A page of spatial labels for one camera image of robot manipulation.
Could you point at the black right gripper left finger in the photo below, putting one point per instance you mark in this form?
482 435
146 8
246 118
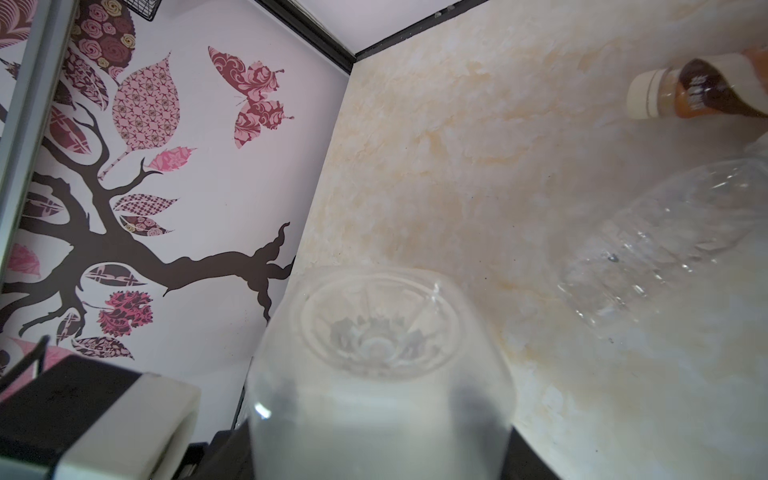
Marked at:
232 459

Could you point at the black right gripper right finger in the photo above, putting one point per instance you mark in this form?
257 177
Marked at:
522 462

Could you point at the tall clear bottle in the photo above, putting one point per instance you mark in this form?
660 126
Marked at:
378 373

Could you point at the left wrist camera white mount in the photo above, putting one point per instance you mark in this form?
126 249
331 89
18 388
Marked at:
85 419

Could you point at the aluminium rail left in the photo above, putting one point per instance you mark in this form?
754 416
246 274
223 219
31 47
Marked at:
40 31

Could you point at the black wire basket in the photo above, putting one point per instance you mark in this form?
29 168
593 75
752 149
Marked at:
146 9

